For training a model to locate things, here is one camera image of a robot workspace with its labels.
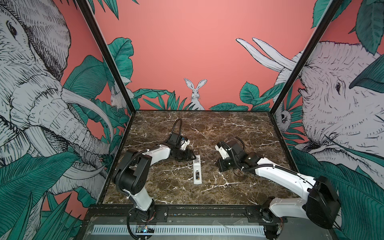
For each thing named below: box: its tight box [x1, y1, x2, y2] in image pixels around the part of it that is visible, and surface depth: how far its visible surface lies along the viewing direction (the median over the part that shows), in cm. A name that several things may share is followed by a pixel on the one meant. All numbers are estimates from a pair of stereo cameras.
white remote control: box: [193, 155, 202, 185], surface depth 90 cm
